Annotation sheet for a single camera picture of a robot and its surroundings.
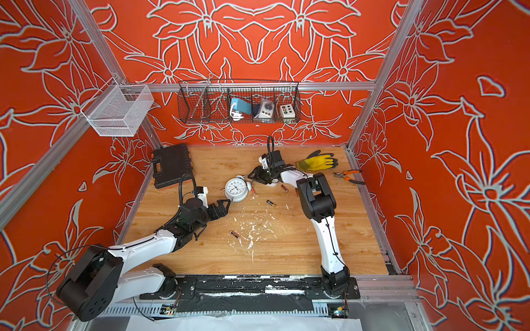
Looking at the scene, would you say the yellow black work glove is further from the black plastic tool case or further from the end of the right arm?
the black plastic tool case

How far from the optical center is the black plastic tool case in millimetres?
1011

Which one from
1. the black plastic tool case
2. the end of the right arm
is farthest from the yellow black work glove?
the black plastic tool case
